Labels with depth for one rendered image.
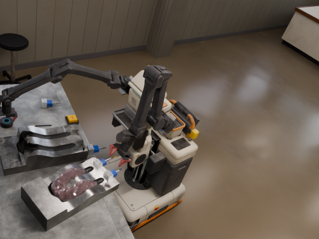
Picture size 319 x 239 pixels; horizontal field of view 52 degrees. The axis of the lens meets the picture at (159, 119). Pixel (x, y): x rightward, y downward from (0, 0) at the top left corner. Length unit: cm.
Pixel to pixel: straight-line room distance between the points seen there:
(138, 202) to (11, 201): 109
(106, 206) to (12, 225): 51
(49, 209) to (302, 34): 663
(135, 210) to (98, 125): 132
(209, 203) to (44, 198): 188
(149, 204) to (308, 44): 566
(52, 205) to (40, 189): 12
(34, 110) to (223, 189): 204
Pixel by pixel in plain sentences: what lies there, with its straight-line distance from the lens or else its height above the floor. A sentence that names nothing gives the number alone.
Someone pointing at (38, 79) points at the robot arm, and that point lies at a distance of 209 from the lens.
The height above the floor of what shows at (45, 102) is 85.
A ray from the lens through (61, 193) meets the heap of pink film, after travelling 194.
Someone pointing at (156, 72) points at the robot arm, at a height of 163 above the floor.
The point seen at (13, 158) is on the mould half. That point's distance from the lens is 215.
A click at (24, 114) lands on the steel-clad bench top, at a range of 253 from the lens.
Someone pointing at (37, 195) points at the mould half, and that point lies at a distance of 191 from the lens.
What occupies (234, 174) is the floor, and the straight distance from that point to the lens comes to 378.
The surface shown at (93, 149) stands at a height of 85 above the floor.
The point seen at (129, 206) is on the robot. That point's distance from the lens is 271.
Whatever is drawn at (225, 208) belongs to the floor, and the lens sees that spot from 340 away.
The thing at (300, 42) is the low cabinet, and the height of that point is 22.
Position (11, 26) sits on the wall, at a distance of 411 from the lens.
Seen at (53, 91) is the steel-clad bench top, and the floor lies 80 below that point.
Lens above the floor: 246
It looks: 38 degrees down
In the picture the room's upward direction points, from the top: 19 degrees clockwise
